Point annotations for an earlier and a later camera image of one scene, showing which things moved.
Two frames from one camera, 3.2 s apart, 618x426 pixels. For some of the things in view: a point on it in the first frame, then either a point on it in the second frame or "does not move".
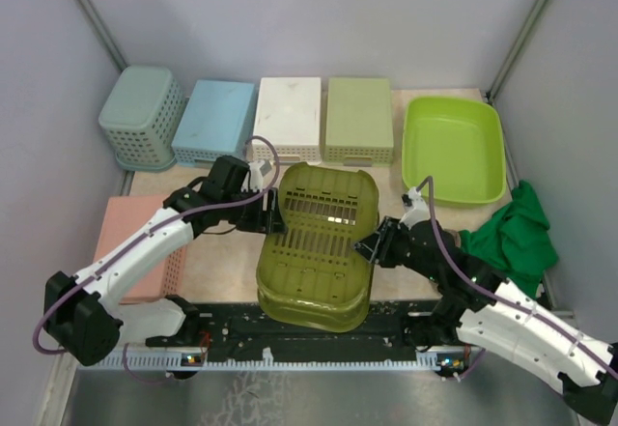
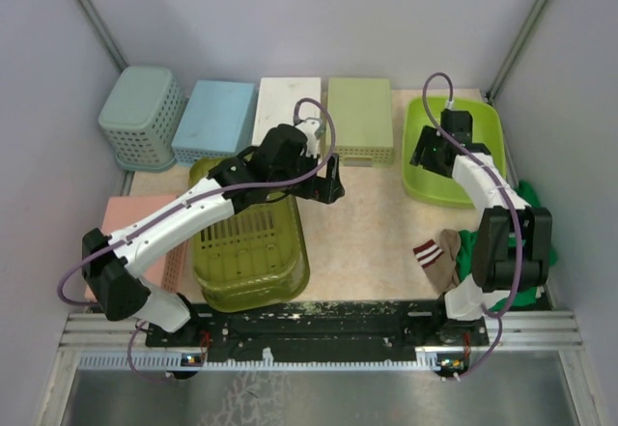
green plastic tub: x=314 y=275 → x=254 y=259
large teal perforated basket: x=142 y=117 does not move
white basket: x=288 y=113 does not move
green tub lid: x=457 y=142 does not move
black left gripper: x=275 y=222 → x=327 y=188
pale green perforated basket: x=358 y=122 does not move
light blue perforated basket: x=217 y=122 does not move
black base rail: x=238 y=325 does not move
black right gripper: x=389 y=230 → x=427 y=137
